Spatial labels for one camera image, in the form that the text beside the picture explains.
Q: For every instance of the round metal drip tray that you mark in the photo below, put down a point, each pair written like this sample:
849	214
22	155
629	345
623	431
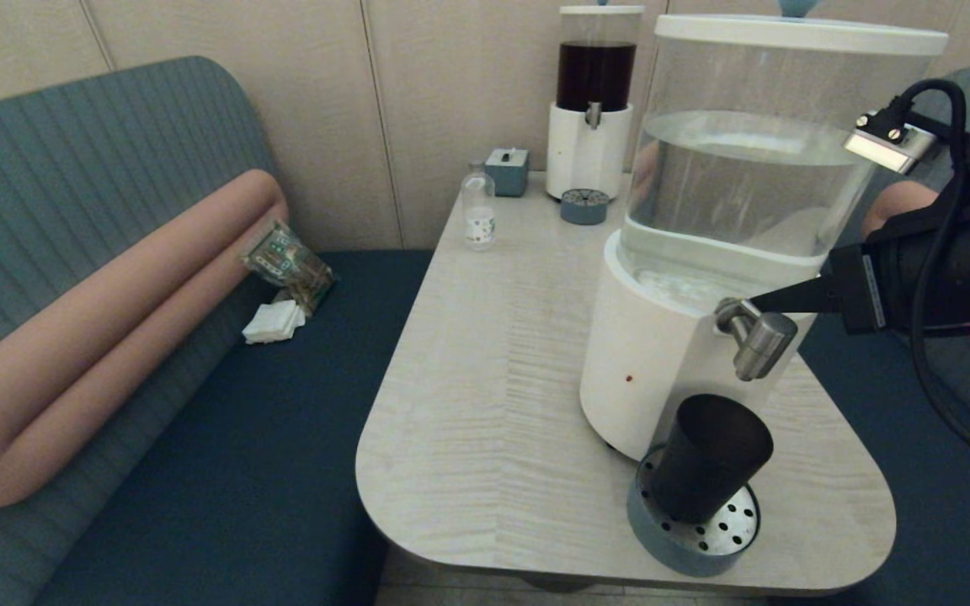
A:
674	551

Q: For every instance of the dark drink dispenser white base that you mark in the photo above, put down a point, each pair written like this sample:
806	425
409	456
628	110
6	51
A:
588	157

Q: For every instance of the teal upholstered bench sofa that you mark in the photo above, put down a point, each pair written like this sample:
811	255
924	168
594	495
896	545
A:
872	438
199	463

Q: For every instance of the blue-grey square box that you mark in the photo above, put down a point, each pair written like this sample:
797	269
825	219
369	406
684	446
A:
507	174

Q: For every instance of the clear plastic snack packet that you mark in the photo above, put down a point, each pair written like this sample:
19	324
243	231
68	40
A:
291	267

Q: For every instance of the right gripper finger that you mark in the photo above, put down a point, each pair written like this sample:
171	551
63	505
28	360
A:
822	284
813	303

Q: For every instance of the clear glass bottle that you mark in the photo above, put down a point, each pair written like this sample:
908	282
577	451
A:
479	216

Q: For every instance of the blue perforated drip tray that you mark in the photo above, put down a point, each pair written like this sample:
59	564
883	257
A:
584	208

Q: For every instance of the clear water dispenser white base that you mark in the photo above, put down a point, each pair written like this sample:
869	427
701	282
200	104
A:
658	362

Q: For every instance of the black plastic cup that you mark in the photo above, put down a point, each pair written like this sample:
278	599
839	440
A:
704	461

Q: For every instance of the white folded napkin stack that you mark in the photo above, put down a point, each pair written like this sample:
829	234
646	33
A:
274	323

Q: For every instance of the metal dispenser tap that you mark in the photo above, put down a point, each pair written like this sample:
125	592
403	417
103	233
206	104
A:
763	343
593	114

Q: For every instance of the blue dispenser lid knob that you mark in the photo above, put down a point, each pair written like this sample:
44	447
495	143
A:
799	7

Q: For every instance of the pink cylindrical bolster cushion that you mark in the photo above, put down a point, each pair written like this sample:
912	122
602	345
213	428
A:
898	202
98	337

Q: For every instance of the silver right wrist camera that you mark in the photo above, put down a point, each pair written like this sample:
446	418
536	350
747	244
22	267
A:
889	145

